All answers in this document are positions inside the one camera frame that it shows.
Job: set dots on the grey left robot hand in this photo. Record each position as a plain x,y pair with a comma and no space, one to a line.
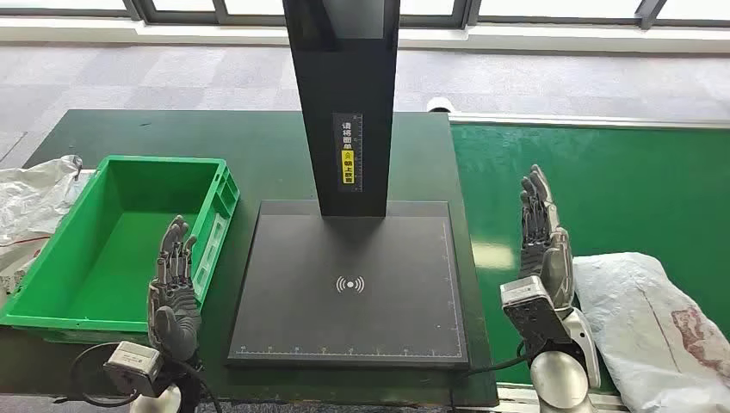
174,308

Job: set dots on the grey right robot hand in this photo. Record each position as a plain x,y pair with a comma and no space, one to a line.
536,251

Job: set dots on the grey plastic parcel bag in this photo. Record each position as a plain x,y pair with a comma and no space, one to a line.
639,330

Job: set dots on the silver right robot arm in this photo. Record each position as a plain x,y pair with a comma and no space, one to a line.
562,376

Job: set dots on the green conveyor belt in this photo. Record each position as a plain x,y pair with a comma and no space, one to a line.
627,188

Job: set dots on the black inbound scanner machine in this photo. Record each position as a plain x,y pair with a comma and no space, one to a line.
348,319

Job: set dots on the white conveyor roller end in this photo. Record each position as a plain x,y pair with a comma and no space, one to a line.
440,105

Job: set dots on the green plastic crate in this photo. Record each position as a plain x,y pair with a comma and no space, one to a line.
120,251

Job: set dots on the crumpled white plastic bags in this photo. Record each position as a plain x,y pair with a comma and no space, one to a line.
31,199

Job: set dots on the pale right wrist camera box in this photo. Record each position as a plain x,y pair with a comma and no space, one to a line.
530,310

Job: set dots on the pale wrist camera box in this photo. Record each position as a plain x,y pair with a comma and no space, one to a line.
132,367
530,310

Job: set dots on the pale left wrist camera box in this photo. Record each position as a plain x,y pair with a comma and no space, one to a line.
132,367

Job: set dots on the silver conveyor frame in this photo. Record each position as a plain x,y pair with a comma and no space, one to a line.
570,120

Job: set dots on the dark window frame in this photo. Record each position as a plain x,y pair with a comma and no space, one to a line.
467,11

